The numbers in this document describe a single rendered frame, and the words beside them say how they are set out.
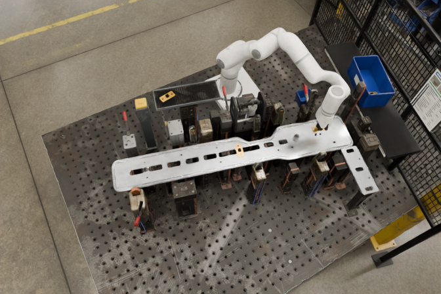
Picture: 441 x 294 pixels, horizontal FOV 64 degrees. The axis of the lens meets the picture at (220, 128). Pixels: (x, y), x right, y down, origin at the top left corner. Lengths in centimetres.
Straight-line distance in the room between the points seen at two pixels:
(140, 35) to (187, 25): 53
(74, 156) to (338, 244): 172
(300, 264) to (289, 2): 327
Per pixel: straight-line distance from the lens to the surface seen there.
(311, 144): 212
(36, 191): 330
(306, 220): 225
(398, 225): 281
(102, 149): 246
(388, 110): 240
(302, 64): 183
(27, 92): 392
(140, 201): 185
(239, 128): 214
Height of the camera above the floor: 276
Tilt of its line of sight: 57 degrees down
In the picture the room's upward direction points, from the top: 3 degrees clockwise
